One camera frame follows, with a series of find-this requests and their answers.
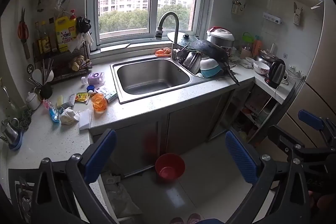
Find teal white bowl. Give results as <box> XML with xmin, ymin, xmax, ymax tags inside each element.
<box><xmin>200</xmin><ymin>58</ymin><xmax>223</xmax><ymax>79</ymax></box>

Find black gas stove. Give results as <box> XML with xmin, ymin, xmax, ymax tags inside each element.
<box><xmin>8</xmin><ymin>168</ymin><xmax>37</xmax><ymax>224</ymax></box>

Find orange dish cloth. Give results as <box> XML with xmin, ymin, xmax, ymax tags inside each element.
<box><xmin>155</xmin><ymin>48</ymin><xmax>172</xmax><ymax>57</ymax></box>

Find yellow red sachet packet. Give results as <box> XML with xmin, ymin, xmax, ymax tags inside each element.
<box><xmin>75</xmin><ymin>92</ymin><xmax>91</xmax><ymax>103</ymax></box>

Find red handled scissors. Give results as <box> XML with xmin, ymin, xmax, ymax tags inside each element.
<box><xmin>17</xmin><ymin>7</ymin><xmax>29</xmax><ymax>42</ymax></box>

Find white plastic bag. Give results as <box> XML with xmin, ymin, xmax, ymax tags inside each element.
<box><xmin>69</xmin><ymin>32</ymin><xmax>93</xmax><ymax>52</ymax></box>

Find white floral bowl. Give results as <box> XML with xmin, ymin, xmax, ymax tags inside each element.
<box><xmin>253</xmin><ymin>61</ymin><xmax>270</xmax><ymax>76</ymax></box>

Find crumpled white tissue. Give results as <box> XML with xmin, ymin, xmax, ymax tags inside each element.
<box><xmin>59</xmin><ymin>107</ymin><xmax>80</xmax><ymax>125</ymax></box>

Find white sack with handle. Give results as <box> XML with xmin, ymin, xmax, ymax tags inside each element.
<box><xmin>101</xmin><ymin>172</ymin><xmax>142</xmax><ymax>219</ymax></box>

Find plastic bottle purple label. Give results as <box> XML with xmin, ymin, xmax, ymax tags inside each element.
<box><xmin>81</xmin><ymin>72</ymin><xmax>106</xmax><ymax>86</ymax></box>

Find ginger root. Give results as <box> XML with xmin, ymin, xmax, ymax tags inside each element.
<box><xmin>70</xmin><ymin>55</ymin><xmax>85</xmax><ymax>71</ymax></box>

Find white ceramic mug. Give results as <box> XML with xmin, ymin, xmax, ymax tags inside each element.
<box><xmin>25</xmin><ymin>91</ymin><xmax>41</xmax><ymax>111</ymax></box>

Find sauce bottle yellow label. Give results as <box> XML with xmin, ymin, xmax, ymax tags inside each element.
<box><xmin>37</xmin><ymin>22</ymin><xmax>51</xmax><ymax>54</ymax></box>

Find dark teal packet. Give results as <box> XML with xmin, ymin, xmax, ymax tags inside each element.
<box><xmin>58</xmin><ymin>102</ymin><xmax>75</xmax><ymax>113</ymax></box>

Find red plastic bucket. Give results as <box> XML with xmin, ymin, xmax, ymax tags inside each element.
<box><xmin>155</xmin><ymin>153</ymin><xmax>186</xmax><ymax>182</ymax></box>

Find wall knife holder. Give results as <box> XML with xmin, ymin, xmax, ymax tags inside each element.
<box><xmin>293</xmin><ymin>2</ymin><xmax>303</xmax><ymax>26</ymax></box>

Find pink clear wrapper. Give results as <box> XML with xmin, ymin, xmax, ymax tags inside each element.
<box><xmin>42</xmin><ymin>99</ymin><xmax>57</xmax><ymax>110</ymax></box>

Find blue sponge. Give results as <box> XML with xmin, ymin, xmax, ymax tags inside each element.
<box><xmin>8</xmin><ymin>132</ymin><xmax>23</xmax><ymax>151</ymax></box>

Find white cloth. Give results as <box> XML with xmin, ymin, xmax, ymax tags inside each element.
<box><xmin>230</xmin><ymin>55</ymin><xmax>254</xmax><ymax>68</ymax></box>

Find black wire rack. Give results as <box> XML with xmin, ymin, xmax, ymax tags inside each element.
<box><xmin>33</xmin><ymin>40</ymin><xmax>92</xmax><ymax>77</ymax></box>

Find black electric kettle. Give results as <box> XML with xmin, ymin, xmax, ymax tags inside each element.
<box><xmin>264</xmin><ymin>59</ymin><xmax>286</xmax><ymax>89</ymax></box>

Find dark green utensil mug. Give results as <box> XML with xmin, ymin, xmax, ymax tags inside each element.
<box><xmin>39</xmin><ymin>82</ymin><xmax>53</xmax><ymax>100</ymax></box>

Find metal under-sink cabinet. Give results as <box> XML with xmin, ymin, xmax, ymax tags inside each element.
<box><xmin>89</xmin><ymin>89</ymin><xmax>235</xmax><ymax>177</ymax></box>

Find steel wool scrubber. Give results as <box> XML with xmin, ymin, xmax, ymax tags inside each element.
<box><xmin>20</xmin><ymin>109</ymin><xmax>33</xmax><ymax>131</ymax></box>

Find steel gooseneck faucet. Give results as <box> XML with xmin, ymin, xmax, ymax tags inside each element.
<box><xmin>154</xmin><ymin>12</ymin><xmax>184</xmax><ymax>60</ymax></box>

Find yellow detergent jug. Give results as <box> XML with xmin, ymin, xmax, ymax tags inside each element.
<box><xmin>55</xmin><ymin>10</ymin><xmax>78</xmax><ymax>53</ymax></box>

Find steel pot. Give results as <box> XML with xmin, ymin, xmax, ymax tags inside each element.
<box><xmin>256</xmin><ymin>49</ymin><xmax>279</xmax><ymax>67</ymax></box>

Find white rice cooker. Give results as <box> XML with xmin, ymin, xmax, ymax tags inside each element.
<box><xmin>206</xmin><ymin>27</ymin><xmax>235</xmax><ymax>56</ymax></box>

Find glass pot lid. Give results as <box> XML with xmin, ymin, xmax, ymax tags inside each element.
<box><xmin>167</xmin><ymin>31</ymin><xmax>201</xmax><ymax>48</ymax></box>

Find open storage shelf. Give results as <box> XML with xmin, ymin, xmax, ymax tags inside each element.
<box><xmin>210</xmin><ymin>82</ymin><xmax>281</xmax><ymax>146</ymax></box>

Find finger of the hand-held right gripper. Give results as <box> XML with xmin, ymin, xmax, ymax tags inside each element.
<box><xmin>298</xmin><ymin>109</ymin><xmax>336</xmax><ymax>146</ymax></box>
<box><xmin>268</xmin><ymin>125</ymin><xmax>336</xmax><ymax>161</ymax></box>

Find bundle of steel chopsticks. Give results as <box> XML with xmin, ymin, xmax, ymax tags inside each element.
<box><xmin>41</xmin><ymin>59</ymin><xmax>54</xmax><ymax>75</ymax></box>

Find wooden tall cabinet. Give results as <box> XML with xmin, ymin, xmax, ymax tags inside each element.
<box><xmin>278</xmin><ymin>0</ymin><xmax>336</xmax><ymax>151</ymax></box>

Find white wall hook rail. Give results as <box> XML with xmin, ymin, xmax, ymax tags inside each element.
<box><xmin>263</xmin><ymin>12</ymin><xmax>282</xmax><ymax>25</ymax></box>

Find stainless steel sink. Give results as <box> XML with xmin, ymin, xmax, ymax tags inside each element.
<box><xmin>110</xmin><ymin>55</ymin><xmax>238</xmax><ymax>104</ymax></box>

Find white paper napkin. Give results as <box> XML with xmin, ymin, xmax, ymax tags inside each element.
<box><xmin>79</xmin><ymin>109</ymin><xmax>93</xmax><ymax>131</ymax></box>

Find white teal carton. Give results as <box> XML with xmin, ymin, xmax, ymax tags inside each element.
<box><xmin>94</xmin><ymin>87</ymin><xmax>118</xmax><ymax>103</ymax></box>

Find dark sauce bottle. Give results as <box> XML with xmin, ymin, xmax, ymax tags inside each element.
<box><xmin>48</xmin><ymin>18</ymin><xmax>59</xmax><ymax>52</ymax></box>

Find black frying pan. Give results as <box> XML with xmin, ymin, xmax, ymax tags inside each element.
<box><xmin>177</xmin><ymin>39</ymin><xmax>240</xmax><ymax>86</ymax></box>

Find blue snack wrapper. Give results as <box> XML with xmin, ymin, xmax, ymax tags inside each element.
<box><xmin>49</xmin><ymin>106</ymin><xmax>61</xmax><ymax>123</ymax></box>

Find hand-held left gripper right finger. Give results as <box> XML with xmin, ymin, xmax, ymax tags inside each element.
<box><xmin>225</xmin><ymin>131</ymin><xmax>311</xmax><ymax>224</ymax></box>

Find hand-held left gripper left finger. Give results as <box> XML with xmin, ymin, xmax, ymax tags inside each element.
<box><xmin>34</xmin><ymin>129</ymin><xmax>117</xmax><ymax>224</ymax></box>

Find black plastic bag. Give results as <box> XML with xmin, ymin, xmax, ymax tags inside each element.
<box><xmin>76</xmin><ymin>17</ymin><xmax>91</xmax><ymax>33</ymax></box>

